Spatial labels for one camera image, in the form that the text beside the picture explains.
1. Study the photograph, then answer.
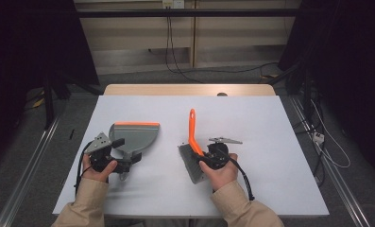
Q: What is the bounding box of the black horizontal bar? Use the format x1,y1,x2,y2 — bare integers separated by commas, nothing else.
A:
76,9,302,18

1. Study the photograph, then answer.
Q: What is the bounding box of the wooden table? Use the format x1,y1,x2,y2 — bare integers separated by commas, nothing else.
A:
103,83,277,97

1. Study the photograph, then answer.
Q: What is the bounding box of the white table cover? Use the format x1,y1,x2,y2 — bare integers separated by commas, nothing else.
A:
52,95,331,219

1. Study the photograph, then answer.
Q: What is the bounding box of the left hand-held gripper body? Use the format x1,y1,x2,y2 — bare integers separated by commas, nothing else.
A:
84,131,131,174

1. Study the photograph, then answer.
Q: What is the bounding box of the person's right hand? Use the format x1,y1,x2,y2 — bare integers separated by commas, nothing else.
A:
199,153,240,192

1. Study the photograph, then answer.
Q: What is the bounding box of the black metal stand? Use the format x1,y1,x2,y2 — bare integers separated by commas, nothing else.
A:
42,62,104,131

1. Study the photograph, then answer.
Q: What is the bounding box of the white wall outlet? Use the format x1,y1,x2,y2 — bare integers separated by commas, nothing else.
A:
162,0,185,9

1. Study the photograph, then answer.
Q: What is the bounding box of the person's left hand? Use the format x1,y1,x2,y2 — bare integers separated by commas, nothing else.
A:
81,154,118,183

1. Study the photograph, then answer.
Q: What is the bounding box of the grey dustpan with orange edge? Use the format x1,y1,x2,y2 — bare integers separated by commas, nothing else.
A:
108,121,161,182

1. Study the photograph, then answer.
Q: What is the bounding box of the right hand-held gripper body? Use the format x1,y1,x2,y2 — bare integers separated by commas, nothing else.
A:
200,136,244,170

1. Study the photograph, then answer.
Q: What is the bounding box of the black floor cable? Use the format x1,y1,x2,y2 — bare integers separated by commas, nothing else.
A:
175,61,279,76

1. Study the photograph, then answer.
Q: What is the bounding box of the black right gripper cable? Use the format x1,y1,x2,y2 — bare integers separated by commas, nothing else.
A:
227,155,256,201

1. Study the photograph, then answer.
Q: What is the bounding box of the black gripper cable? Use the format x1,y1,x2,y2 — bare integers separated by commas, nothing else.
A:
227,155,256,201
75,141,94,197

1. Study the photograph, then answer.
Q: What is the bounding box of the orange brush with grey bristles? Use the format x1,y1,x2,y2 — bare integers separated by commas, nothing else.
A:
178,108,210,185

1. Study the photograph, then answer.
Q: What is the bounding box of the metal floor rail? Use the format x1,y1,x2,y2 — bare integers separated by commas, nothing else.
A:
0,116,61,227
288,96,372,227

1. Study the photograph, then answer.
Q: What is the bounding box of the dark curtain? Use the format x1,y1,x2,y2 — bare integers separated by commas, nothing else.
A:
278,0,375,181
0,0,100,178

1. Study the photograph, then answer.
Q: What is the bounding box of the white power strip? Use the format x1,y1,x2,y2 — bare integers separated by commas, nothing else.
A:
312,131,325,145

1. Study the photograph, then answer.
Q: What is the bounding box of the black hanging wall cable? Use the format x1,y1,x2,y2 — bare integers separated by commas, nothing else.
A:
164,15,205,84

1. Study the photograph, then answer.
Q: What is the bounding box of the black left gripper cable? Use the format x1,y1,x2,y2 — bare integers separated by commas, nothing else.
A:
75,141,94,197

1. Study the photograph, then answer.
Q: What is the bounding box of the white floor cable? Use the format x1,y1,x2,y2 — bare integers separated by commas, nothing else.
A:
311,98,352,169

